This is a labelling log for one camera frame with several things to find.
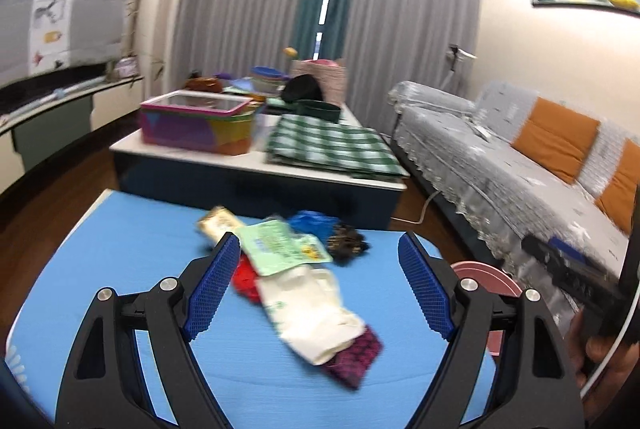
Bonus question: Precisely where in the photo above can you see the magenta patterned wrapper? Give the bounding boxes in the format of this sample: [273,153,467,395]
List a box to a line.
[321,325,383,390]

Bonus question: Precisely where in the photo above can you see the black gold wrapper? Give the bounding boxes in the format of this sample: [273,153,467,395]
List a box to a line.
[326,223,370,265]

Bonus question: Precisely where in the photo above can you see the cream white paper bag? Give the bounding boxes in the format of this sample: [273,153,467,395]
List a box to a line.
[256,264,366,366]

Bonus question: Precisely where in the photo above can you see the red plastic bag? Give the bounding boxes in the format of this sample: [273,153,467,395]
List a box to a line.
[231,253,262,305]

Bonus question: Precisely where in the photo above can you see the blue plastic bag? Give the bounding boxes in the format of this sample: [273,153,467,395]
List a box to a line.
[286,210,340,245]

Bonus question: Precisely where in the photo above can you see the green printed packet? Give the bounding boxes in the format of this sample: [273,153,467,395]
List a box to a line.
[238,219,333,277]

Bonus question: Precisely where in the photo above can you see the beige snack wrapper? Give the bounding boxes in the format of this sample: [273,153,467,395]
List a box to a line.
[196,206,245,244]

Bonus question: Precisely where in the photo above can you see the pink trash bucket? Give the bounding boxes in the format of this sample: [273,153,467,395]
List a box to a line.
[451,261,522,357]

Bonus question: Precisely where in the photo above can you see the person's right hand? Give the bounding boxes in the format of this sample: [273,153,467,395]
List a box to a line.
[565,310,639,423]

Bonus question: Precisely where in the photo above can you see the orange cushion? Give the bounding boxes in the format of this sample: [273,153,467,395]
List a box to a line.
[511,97,600,184]
[596,140,640,236]

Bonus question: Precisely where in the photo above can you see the grey covered sofa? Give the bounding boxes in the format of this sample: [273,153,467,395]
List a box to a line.
[388,81,639,331]

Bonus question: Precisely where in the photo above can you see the blue foam mat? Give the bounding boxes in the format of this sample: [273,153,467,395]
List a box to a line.
[4,187,499,429]

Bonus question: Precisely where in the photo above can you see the green checked cloth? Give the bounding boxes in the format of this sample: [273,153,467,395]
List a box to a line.
[266,115,408,180]

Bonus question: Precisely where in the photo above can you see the dark green tray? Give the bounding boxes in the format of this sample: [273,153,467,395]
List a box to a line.
[295,100,342,123]

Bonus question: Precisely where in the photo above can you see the white dark coffee table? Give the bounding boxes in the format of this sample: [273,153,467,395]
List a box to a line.
[110,110,406,230]

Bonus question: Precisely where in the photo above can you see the white phone stand lamp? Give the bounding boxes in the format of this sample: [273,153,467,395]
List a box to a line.
[439,43,477,90]

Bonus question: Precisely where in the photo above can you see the pink woven basket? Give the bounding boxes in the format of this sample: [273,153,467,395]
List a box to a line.
[290,59,348,106]

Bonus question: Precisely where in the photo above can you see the black hat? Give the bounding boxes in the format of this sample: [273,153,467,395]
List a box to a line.
[280,74,324,105]

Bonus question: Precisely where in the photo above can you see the tv cabinet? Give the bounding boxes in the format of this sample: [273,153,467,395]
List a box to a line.
[1,63,143,192]

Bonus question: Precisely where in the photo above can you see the colourful storage box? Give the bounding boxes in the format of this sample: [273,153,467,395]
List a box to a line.
[139,90,264,156]

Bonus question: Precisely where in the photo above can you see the stacked coloured bowls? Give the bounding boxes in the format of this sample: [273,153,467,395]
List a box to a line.
[250,66,288,95]

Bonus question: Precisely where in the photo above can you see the grey curtain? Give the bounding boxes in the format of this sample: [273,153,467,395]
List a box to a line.
[169,0,486,136]

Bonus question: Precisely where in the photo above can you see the brown plush toy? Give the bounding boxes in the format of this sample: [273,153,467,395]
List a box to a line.
[183,71,224,93]

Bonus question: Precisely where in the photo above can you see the grey covered television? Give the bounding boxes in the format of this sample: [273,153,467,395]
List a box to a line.
[1,0,128,88]

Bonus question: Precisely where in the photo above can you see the white floor air conditioner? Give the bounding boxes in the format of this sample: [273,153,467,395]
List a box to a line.
[134,0,180,100]

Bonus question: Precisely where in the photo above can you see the white power cable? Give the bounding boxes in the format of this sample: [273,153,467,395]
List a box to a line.
[389,188,444,227]

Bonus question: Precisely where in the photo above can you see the small photo frame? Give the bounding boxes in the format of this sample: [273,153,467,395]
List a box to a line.
[114,56,139,79]

